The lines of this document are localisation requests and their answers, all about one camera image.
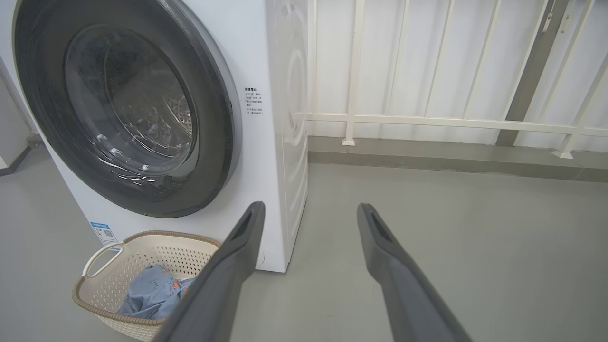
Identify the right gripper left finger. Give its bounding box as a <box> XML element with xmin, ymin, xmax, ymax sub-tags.
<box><xmin>152</xmin><ymin>201</ymin><xmax>266</xmax><ymax>342</ymax></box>

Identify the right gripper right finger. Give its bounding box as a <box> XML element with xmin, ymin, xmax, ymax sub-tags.
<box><xmin>357</xmin><ymin>203</ymin><xmax>473</xmax><ymax>342</ymax></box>

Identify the blue garment with orange prints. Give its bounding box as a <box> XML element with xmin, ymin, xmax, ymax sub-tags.
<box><xmin>116</xmin><ymin>265</ymin><xmax>196</xmax><ymax>320</ymax></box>

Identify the black round glass washer door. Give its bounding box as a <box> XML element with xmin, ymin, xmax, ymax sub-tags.
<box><xmin>12</xmin><ymin>0</ymin><xmax>243</xmax><ymax>219</ymax></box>

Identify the cream perforated basket brown rim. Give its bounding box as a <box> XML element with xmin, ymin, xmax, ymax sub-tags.
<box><xmin>72</xmin><ymin>230</ymin><xmax>222</xmax><ymax>342</ymax></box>

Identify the white front-load washing machine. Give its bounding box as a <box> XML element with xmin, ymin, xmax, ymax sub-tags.
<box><xmin>0</xmin><ymin>0</ymin><xmax>309</xmax><ymax>274</ymax></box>

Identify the blue energy label sticker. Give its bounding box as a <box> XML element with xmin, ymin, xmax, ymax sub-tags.
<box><xmin>90</xmin><ymin>221</ymin><xmax>120</xmax><ymax>248</ymax></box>

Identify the white metal railing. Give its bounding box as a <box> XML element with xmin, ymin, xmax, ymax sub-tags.
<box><xmin>306</xmin><ymin>0</ymin><xmax>608</xmax><ymax>160</ymax></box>

